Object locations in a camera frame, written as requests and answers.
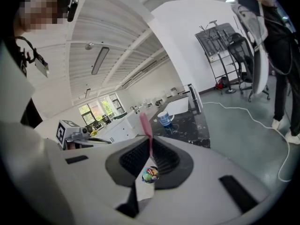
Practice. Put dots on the red bag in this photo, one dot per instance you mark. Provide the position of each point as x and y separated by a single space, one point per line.
220 84

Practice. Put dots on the long ceiling lamp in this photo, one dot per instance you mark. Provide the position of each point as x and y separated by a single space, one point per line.
100 60

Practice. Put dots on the blue striped white cup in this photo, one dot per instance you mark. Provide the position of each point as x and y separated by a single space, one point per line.
165 121

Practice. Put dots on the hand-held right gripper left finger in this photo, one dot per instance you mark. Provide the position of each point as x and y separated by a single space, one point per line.
93 184

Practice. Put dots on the yellow artificial flowers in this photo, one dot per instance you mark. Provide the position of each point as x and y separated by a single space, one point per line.
94 132

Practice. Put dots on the white drawer cabinet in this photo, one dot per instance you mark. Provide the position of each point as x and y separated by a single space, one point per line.
117 135

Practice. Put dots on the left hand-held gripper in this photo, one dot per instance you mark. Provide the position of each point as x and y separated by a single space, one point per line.
66 131

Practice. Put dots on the chrome faucet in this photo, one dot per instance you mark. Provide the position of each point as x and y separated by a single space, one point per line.
195 97

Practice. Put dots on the black panel display stand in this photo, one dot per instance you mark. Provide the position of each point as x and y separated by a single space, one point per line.
211 41

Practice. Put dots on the person's black printed t-shirt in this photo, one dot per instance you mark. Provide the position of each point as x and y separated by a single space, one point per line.
32 114

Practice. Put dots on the row of white containers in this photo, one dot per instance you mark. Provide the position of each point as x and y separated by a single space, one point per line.
174 91

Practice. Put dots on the white sink basin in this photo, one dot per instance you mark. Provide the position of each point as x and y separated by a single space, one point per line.
178 107

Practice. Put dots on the window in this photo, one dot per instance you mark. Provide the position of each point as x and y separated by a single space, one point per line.
91 111

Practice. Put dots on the ceiling light strip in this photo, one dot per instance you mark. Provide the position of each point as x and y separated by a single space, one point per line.
145 70

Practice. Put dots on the white sink cabinet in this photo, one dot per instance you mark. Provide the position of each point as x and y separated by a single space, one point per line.
138 123

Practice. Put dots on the small mounted monitor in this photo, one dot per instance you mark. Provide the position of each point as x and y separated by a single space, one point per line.
42 67

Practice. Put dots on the black head-worn camera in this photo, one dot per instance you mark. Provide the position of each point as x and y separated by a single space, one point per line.
72 9

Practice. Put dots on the black marble sink counter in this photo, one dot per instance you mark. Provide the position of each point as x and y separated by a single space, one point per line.
187 128

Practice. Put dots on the colourful trash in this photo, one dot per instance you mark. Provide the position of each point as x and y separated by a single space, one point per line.
151 173

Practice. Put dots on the steel trash bin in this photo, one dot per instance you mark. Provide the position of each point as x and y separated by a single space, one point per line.
143 175

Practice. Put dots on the person's face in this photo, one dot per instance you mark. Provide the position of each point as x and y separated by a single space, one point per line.
37 8

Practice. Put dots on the small ceiling lamp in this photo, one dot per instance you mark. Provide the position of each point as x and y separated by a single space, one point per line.
87 92

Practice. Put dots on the black pole stand round base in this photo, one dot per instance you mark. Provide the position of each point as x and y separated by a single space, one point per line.
230 91

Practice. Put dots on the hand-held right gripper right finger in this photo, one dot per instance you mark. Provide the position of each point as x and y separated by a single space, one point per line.
206 184

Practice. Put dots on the black cabinet faucet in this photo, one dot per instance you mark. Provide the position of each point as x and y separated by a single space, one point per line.
134 109

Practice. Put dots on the round ceiling detector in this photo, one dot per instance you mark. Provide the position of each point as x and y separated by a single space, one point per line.
89 46

